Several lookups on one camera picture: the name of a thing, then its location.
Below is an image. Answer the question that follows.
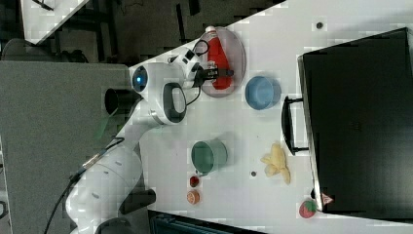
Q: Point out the blue plastic bowl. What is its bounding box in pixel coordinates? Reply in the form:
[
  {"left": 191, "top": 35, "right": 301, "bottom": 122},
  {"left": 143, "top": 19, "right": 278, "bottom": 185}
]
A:
[{"left": 244, "top": 76, "right": 282, "bottom": 110}]

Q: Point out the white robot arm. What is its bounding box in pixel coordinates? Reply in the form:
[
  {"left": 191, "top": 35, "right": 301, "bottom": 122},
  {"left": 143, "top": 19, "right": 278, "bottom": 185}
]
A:
[{"left": 65, "top": 48, "right": 234, "bottom": 234}]

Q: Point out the green metal mug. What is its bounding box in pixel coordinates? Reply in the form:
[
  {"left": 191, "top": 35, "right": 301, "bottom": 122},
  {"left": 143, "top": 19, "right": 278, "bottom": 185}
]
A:
[{"left": 191, "top": 138, "right": 228, "bottom": 176}]

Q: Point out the silver black toaster oven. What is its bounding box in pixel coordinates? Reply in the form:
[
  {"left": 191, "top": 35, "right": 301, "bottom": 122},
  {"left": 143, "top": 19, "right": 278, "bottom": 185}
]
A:
[{"left": 297, "top": 27, "right": 413, "bottom": 223}]

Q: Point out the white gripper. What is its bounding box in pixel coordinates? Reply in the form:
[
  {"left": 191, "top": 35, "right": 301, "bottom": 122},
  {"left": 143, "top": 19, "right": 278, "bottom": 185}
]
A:
[{"left": 169, "top": 47, "right": 234, "bottom": 88}]

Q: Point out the pink toy strawberry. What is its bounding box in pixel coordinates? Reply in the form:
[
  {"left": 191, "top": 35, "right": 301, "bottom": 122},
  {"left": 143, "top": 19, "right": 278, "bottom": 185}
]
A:
[{"left": 299, "top": 200, "right": 317, "bottom": 218}]

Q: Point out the orange slice toy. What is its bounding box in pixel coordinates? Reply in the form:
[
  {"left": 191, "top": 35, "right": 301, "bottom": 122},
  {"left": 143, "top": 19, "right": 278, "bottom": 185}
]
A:
[{"left": 187, "top": 190, "right": 201, "bottom": 205}]

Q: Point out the peeled toy banana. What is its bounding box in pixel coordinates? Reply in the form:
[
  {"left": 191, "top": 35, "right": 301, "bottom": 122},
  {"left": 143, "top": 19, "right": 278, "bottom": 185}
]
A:
[{"left": 260, "top": 143, "right": 291, "bottom": 184}]

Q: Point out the lavender round plate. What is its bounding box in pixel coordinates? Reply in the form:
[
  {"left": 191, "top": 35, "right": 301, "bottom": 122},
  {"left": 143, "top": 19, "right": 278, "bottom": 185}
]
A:
[{"left": 195, "top": 26, "right": 246, "bottom": 98}]

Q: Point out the red toy strawberry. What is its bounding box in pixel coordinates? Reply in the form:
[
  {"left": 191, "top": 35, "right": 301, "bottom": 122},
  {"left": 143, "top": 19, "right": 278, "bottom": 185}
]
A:
[{"left": 189, "top": 175, "right": 200, "bottom": 187}]

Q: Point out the red ketchup bottle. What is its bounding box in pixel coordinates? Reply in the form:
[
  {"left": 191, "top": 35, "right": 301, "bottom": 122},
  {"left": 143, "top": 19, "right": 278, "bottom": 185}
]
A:
[{"left": 206, "top": 26, "right": 232, "bottom": 90}]

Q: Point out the black round pot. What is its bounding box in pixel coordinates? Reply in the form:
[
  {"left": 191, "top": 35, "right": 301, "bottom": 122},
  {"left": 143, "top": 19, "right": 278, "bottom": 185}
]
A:
[{"left": 104, "top": 89, "right": 141, "bottom": 115}]

